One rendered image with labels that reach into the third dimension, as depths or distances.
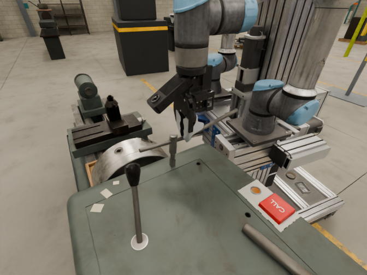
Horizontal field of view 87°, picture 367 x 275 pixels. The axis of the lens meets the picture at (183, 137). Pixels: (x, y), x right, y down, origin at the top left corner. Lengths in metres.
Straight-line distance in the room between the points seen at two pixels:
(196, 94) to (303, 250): 0.41
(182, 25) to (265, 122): 0.64
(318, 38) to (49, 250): 2.19
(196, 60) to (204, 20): 0.07
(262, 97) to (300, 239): 0.56
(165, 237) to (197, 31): 0.43
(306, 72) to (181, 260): 0.68
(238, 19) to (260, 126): 0.56
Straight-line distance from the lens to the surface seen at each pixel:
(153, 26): 5.51
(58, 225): 2.24
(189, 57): 0.44
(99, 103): 1.81
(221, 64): 1.30
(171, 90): 0.45
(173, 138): 0.53
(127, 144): 0.74
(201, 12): 0.43
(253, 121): 0.94
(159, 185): 0.55
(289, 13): 1.07
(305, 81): 0.80
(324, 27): 0.77
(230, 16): 0.48
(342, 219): 2.46
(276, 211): 0.53
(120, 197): 0.55
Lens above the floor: 1.67
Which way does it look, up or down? 36 degrees down
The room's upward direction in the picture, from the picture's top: straight up
